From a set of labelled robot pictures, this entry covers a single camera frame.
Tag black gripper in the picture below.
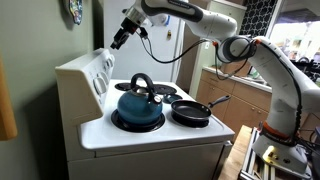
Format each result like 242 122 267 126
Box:
109 17 140 51

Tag large white stove knob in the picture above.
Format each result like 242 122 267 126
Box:
99 71 111 87
92 76 107 98

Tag white refrigerator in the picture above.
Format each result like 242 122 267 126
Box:
102 0 190 85

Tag large black coil burner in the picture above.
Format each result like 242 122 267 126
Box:
110 109 166 134
152 84 178 96

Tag dark round spoon rest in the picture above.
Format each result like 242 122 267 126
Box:
162 93 184 105

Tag black frying pan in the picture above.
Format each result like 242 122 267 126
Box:
170 95 232 122

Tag white electric stove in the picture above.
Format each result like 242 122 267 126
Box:
54 48 236 180

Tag brown cardboard box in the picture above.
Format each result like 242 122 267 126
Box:
219 59 253 78

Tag white kitchen countertop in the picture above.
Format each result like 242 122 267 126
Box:
202 65 274 94

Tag yellow wooden board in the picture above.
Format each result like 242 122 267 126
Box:
0 62 18 143

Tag green item on counter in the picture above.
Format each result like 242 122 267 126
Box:
249 66 265 80

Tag black white patterned curtain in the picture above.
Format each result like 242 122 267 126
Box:
238 0 279 38

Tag light wooden kitchen cabinets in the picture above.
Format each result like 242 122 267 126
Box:
195 69 320 143

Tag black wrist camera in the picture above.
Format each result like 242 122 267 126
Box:
137 26 150 40

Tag colourful wall decoration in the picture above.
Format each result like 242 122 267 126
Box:
67 0 84 26

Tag blue kettle with black handle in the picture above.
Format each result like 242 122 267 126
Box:
116 72 164 127

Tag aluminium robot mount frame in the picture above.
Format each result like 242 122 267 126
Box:
239 127 316 180

